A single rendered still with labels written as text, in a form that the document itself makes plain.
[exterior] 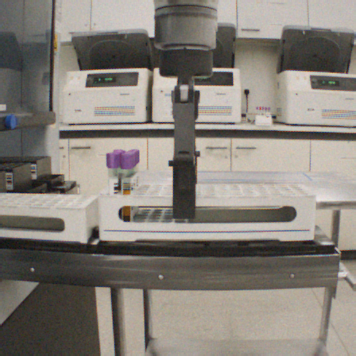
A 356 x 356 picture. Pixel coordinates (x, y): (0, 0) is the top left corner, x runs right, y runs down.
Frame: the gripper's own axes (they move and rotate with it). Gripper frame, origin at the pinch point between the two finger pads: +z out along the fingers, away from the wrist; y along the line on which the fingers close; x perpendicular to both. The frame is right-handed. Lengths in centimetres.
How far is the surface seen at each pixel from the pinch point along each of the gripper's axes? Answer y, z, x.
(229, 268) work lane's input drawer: -6.8, 8.7, -6.0
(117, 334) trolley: 26.8, 37.0, 16.1
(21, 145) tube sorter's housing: 53, -3, 46
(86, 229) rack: -4.4, 4.3, 13.5
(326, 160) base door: 229, 19, -82
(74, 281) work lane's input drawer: -6.8, 11.4, 15.2
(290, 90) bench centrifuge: 230, -25, -57
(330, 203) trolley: 25.0, 6.4, -28.5
